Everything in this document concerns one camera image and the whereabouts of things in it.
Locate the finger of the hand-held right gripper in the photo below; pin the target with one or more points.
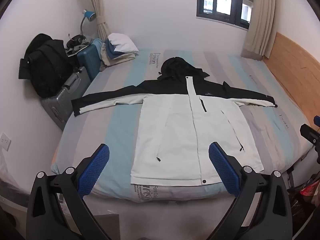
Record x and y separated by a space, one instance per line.
310 133
317 121

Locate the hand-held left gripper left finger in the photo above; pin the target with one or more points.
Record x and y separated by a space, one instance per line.
96 167

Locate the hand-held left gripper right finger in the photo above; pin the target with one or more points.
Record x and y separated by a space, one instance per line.
223 170

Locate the black and white hooded jacket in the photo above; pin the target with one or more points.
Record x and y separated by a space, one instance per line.
175 130

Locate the bed with striped sheet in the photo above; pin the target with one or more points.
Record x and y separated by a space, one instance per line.
120 130

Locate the red bag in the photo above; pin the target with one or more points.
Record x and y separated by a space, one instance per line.
310 190

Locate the wooden headboard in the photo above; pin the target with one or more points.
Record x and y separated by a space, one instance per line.
295 67

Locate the silver suitcase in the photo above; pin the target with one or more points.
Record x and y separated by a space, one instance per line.
65 97

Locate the blue suitcase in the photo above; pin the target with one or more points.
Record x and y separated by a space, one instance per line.
88 57

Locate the beige curtain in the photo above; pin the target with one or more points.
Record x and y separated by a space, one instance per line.
98 5
260 25

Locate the black backpack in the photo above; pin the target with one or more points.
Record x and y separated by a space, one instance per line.
47 65

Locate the dark blue folded cloth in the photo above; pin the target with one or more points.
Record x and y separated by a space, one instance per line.
110 47

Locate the teal cloth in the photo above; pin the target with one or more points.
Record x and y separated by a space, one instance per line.
97 45

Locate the black headset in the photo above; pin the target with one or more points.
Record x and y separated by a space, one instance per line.
75 40

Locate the dark framed window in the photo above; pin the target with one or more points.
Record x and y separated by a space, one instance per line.
235 5

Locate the blue desk lamp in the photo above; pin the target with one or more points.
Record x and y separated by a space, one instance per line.
89 15

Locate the white wall socket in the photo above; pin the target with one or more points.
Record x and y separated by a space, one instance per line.
5 141

